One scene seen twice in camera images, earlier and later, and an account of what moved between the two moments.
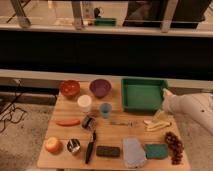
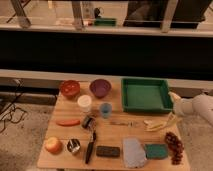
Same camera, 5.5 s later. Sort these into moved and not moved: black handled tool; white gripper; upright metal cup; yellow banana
Moved: white gripper
Not moved: yellow banana; black handled tool; upright metal cup
